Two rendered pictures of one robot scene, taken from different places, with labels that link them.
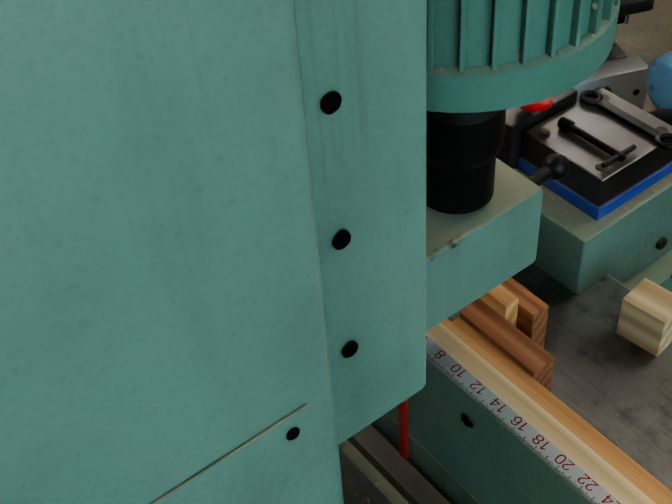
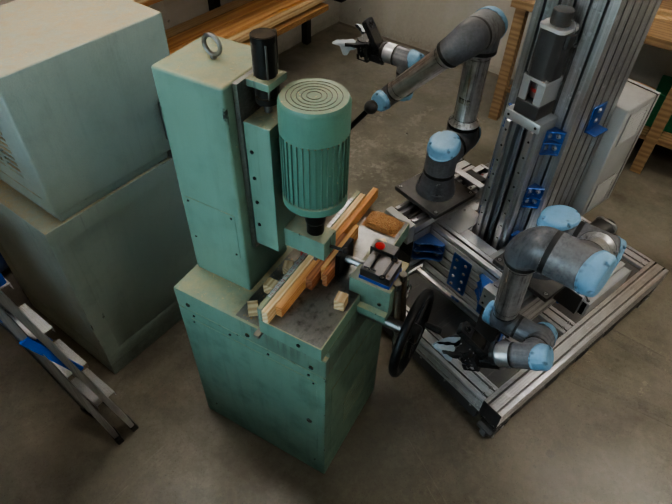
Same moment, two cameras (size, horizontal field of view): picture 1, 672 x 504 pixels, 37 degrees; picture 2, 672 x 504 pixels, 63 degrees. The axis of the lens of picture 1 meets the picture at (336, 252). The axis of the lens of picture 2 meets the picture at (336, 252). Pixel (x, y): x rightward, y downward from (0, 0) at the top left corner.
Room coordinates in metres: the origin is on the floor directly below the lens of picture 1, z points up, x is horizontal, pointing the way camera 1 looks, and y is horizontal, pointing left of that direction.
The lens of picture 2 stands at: (0.04, -1.12, 2.16)
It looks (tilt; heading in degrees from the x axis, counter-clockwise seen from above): 46 degrees down; 62
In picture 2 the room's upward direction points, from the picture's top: 2 degrees clockwise
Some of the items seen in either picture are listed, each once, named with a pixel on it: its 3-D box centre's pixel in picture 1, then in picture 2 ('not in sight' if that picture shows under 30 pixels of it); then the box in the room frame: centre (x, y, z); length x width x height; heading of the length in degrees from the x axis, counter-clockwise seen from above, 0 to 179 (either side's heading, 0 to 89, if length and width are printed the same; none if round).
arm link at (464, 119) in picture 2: not in sight; (470, 88); (1.27, 0.23, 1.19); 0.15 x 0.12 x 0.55; 26
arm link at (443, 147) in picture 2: not in sight; (443, 153); (1.15, 0.18, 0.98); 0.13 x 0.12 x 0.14; 26
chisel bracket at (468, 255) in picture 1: (430, 252); (310, 238); (0.50, -0.07, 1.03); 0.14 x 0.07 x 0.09; 124
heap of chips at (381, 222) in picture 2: not in sight; (383, 220); (0.81, 0.01, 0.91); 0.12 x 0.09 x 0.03; 124
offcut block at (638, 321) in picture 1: (651, 317); (341, 301); (0.52, -0.24, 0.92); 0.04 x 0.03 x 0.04; 41
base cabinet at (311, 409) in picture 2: not in sight; (289, 353); (0.45, 0.02, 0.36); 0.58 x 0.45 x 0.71; 124
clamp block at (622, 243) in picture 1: (572, 204); (379, 279); (0.67, -0.21, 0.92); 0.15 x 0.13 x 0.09; 34
